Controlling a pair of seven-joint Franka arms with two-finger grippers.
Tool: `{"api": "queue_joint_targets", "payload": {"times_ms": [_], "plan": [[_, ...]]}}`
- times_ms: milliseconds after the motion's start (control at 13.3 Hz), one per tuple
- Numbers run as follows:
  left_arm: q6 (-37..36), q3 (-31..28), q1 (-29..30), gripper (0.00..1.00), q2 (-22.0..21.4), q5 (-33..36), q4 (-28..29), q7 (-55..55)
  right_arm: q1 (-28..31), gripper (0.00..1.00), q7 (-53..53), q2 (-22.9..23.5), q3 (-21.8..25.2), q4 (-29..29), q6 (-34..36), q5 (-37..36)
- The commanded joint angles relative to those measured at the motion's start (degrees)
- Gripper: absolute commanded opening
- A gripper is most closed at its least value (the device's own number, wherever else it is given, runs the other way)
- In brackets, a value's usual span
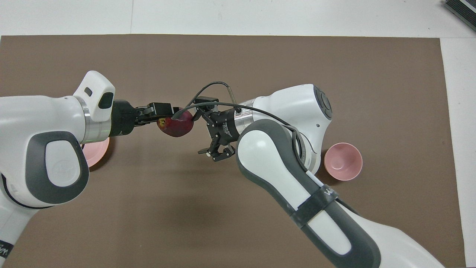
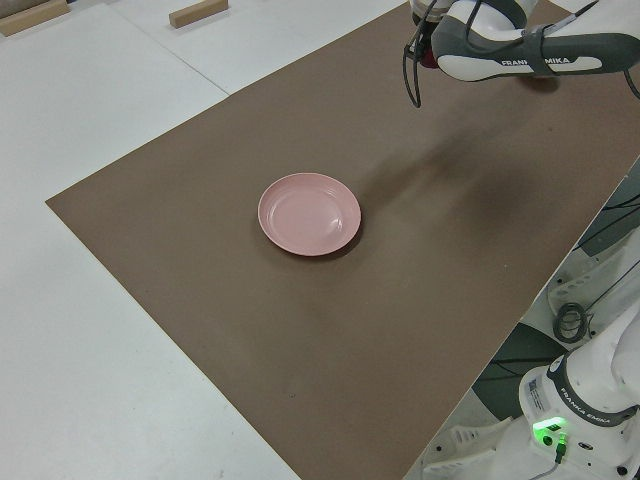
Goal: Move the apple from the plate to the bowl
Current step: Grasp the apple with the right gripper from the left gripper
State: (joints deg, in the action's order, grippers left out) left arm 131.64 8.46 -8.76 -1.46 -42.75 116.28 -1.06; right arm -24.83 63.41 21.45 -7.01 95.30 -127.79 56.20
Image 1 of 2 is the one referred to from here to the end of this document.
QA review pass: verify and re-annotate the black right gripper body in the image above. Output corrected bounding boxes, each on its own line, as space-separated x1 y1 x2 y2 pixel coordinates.
206 109 241 147

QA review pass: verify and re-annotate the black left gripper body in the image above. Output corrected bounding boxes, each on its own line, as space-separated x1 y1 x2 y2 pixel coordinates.
111 100 151 138

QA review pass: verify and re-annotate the dark red apple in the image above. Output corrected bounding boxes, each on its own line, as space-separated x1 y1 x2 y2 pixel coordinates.
157 107 194 138

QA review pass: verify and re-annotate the pink plate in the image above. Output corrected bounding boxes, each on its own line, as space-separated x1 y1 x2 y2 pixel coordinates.
81 137 110 168

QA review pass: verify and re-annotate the pink bowl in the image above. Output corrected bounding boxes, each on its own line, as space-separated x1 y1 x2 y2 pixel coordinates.
324 143 363 181

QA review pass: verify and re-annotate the brown table mat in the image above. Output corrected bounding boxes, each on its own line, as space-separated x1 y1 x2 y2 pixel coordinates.
0 34 466 268

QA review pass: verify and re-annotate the dark ribbed panel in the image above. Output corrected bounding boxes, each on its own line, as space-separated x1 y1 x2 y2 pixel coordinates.
442 0 476 32

